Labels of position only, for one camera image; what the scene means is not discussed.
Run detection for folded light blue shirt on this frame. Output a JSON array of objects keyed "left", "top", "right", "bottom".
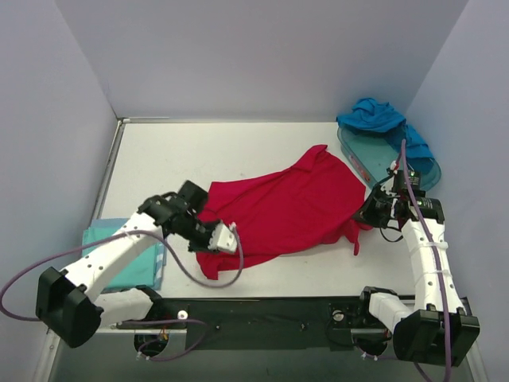
[{"left": 81, "top": 217, "right": 168, "bottom": 294}]

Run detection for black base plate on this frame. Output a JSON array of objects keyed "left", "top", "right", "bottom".
[{"left": 138, "top": 297, "right": 392, "bottom": 354}]

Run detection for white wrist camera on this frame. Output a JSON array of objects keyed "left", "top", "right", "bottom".
[
  {"left": 208, "top": 221, "right": 238, "bottom": 255},
  {"left": 387, "top": 158, "right": 402, "bottom": 176}
]

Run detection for folded teal shirt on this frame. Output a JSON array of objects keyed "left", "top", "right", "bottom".
[{"left": 81, "top": 228, "right": 162, "bottom": 294}]

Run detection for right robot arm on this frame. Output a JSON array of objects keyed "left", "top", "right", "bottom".
[{"left": 354, "top": 170, "right": 480, "bottom": 367}]

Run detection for aluminium front rail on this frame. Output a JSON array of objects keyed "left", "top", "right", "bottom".
[{"left": 107, "top": 296, "right": 477, "bottom": 334}]

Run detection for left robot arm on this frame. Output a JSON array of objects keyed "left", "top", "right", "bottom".
[{"left": 36, "top": 181, "right": 238, "bottom": 348}]

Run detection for red polo shirt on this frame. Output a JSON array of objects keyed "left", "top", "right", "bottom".
[{"left": 196, "top": 145, "right": 368, "bottom": 280}]

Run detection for blue t shirt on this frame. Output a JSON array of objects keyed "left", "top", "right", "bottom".
[{"left": 336, "top": 98, "right": 435, "bottom": 173}]

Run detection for teal plastic basket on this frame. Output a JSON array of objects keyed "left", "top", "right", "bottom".
[{"left": 337, "top": 123, "right": 441, "bottom": 191}]

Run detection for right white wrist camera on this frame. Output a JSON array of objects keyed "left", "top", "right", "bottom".
[{"left": 387, "top": 158, "right": 402, "bottom": 176}]

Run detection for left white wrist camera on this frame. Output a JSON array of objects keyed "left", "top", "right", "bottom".
[{"left": 208, "top": 221, "right": 238, "bottom": 255}]

